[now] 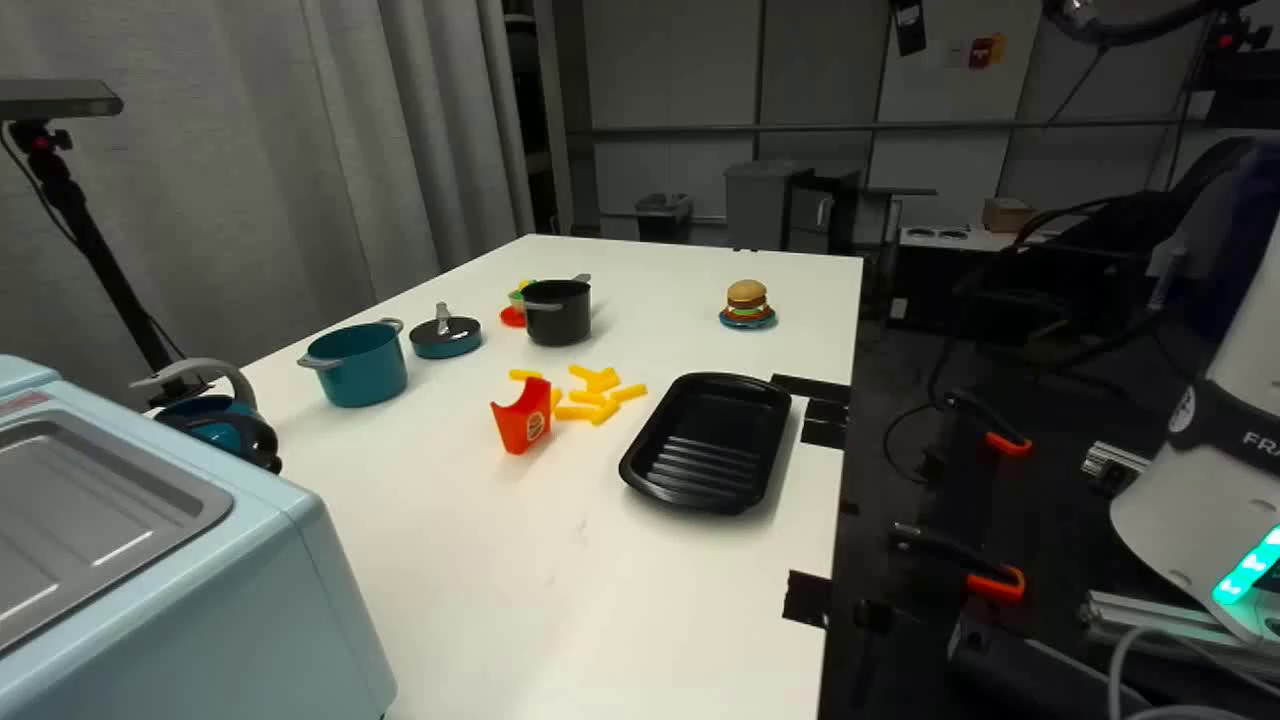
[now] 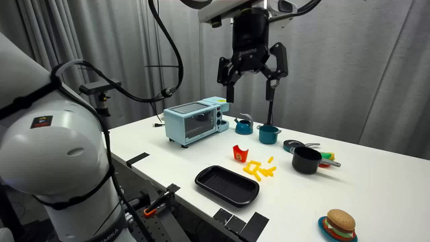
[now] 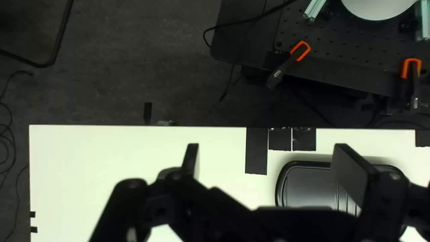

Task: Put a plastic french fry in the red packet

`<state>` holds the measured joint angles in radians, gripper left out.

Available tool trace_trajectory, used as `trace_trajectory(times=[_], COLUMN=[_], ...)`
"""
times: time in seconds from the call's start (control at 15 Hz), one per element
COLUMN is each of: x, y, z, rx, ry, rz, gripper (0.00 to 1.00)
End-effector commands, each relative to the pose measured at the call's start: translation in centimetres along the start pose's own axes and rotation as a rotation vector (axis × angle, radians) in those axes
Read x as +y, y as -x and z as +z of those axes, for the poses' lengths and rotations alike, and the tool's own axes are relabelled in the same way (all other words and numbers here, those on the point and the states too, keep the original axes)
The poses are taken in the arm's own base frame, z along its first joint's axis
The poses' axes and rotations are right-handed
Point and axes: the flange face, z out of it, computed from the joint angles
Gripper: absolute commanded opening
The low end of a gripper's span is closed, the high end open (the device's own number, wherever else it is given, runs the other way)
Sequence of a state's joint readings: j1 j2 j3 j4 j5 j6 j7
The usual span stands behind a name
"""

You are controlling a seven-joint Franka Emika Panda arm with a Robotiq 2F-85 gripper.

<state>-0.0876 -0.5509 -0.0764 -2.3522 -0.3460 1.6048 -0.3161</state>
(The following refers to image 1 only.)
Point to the red toy fry packet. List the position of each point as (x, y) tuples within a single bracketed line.
[(521, 421)]

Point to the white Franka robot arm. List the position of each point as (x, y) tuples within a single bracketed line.
[(1241, 401)]

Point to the black toy pot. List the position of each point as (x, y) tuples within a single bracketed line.
[(563, 317)]

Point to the black ridged plastic tray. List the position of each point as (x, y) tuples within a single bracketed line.
[(706, 444)]

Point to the small teal plate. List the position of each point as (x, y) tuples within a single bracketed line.
[(745, 324)]

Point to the toy burger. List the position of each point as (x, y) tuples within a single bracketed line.
[(751, 298)]

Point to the small red toy food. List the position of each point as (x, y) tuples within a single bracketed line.
[(510, 317)]

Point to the small black box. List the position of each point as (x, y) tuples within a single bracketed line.
[(665, 216)]

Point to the teal pot lid grey knob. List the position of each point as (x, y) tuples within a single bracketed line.
[(446, 341)]

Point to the grey trash bin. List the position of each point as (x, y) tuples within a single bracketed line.
[(756, 201)]

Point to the black cart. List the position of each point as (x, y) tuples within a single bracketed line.
[(820, 213)]

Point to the teal toy pot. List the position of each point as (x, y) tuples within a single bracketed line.
[(358, 365)]

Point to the cardboard box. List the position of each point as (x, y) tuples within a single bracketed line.
[(1005, 216)]

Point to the grey curtain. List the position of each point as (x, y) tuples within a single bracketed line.
[(264, 161)]

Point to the teal toy kettle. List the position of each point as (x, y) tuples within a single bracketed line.
[(212, 424)]

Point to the light blue toy sink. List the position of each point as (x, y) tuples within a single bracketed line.
[(264, 601)]

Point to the black office chair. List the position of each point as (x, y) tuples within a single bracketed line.
[(1123, 253)]

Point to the black tripod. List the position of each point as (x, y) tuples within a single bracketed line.
[(93, 246)]

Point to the grey device on tripod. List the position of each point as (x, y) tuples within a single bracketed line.
[(55, 98)]

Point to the black table edge bracket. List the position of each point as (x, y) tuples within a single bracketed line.
[(805, 598), (820, 405)]

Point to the grey horizontal wall rail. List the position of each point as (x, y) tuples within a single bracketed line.
[(801, 131)]

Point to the black wall item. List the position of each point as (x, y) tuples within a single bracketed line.
[(908, 27)]

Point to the orange wall sign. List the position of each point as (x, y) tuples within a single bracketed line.
[(988, 50)]

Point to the aluminium frame rail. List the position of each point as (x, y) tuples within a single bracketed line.
[(1133, 618)]

